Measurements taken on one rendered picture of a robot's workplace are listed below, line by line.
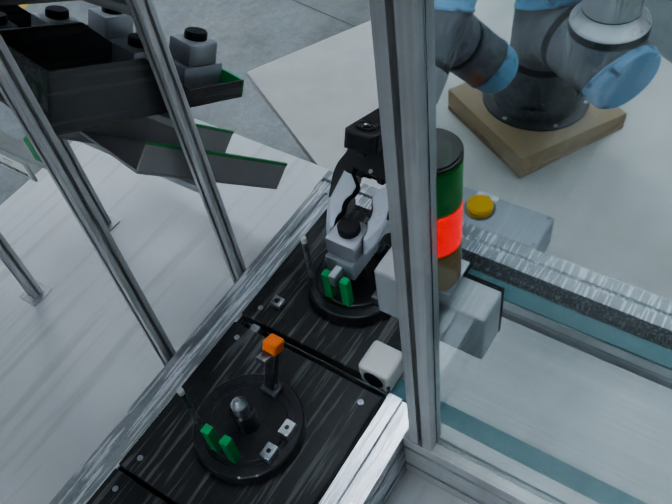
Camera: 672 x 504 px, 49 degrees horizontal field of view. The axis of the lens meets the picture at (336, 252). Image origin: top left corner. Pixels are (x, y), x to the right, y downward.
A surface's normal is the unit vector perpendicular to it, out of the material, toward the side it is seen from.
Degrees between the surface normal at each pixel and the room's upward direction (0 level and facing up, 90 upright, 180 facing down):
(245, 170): 90
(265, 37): 1
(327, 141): 0
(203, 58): 90
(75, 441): 0
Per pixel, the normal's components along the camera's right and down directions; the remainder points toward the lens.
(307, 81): -0.11, -0.62
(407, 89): -0.54, 0.70
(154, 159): 0.73, 0.48
